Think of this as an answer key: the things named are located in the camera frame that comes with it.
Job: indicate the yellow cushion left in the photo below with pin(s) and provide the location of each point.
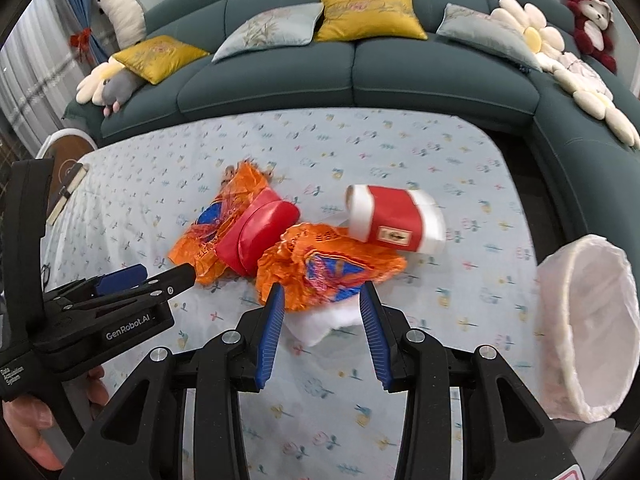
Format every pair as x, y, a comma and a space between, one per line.
157, 58

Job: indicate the yellow cushion centre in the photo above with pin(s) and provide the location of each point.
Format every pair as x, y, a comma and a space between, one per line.
351, 20

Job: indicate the dark green sectional sofa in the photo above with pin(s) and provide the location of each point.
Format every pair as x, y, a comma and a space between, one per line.
593, 178

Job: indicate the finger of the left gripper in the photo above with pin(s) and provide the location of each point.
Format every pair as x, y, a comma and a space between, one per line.
170, 283
121, 280

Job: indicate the daisy flower pillow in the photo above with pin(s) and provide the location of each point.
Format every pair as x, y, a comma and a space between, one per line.
544, 40
593, 96

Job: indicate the blue curtain with red bow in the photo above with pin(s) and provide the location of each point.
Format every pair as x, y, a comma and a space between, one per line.
83, 41

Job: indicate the grey mouse plush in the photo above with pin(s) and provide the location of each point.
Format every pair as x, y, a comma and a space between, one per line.
119, 89

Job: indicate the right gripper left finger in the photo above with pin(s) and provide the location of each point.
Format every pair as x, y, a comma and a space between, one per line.
139, 433

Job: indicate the white paper towel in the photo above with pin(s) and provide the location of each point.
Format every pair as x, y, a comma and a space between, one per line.
310, 327

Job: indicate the white alpaca plush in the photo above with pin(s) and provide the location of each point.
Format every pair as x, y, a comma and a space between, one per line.
127, 19

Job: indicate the red tissue packet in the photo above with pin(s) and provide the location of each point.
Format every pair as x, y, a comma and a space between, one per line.
257, 229

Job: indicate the grey green cushion left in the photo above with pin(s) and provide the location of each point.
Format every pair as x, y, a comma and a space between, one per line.
290, 26

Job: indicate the daisy flower pillow lower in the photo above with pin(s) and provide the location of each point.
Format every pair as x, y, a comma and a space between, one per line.
593, 96

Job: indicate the book on side table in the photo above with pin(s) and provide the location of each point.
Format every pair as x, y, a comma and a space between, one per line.
60, 197

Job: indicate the grey green cushion right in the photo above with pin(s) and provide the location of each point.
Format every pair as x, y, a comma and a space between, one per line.
480, 31

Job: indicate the red white teddy bear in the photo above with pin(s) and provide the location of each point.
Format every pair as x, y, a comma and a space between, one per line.
593, 20

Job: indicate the red white paper cup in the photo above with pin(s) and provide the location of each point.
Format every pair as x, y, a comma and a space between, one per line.
395, 218

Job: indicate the daisy flower pillow upper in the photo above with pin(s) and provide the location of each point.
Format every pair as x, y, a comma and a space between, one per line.
544, 40

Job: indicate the orange plastic snack wrapper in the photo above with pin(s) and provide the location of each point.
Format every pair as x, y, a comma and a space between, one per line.
315, 263

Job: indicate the round white side table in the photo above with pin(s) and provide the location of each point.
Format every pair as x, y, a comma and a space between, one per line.
65, 147

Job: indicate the yellow cushion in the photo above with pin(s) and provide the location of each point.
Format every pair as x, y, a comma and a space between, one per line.
157, 58
351, 20

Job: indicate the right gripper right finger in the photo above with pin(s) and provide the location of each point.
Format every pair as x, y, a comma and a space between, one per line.
505, 432

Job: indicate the white lined trash bin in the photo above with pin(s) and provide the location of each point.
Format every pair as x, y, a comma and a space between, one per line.
590, 320

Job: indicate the person's left hand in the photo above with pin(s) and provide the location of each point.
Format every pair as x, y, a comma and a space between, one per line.
27, 417

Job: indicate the grey green cushion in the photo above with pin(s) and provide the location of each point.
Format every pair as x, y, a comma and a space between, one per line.
290, 26
480, 31

